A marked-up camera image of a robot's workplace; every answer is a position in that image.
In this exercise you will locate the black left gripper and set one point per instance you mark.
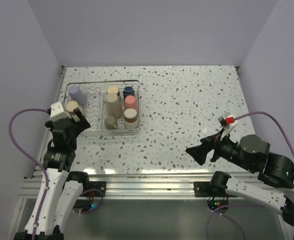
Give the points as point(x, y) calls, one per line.
point(81, 125)

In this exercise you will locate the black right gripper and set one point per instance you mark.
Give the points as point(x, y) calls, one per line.
point(199, 152)

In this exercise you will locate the steel wire dish rack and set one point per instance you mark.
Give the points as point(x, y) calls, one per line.
point(95, 109)

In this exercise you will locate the small olive handled cup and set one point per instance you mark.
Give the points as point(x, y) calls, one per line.
point(111, 123)

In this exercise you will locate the beige plastic cup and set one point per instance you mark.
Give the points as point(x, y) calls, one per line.
point(113, 105)

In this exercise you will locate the pink plastic cup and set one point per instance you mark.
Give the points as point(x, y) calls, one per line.
point(130, 102)

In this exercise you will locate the dark blue ceramic mug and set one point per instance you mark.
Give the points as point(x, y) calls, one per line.
point(128, 91)

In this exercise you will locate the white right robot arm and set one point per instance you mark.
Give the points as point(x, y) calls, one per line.
point(253, 155)

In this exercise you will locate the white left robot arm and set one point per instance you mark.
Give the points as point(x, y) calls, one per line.
point(60, 187)

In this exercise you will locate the lilac plastic cup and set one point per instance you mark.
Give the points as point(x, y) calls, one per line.
point(76, 94)

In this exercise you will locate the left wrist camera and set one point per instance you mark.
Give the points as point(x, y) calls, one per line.
point(58, 112)

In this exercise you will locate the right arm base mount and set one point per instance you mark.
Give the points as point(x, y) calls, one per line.
point(202, 189)

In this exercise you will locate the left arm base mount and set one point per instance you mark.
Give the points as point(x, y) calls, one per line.
point(97, 185)

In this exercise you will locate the aluminium rail table edge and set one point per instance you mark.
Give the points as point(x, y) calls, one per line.
point(162, 186)

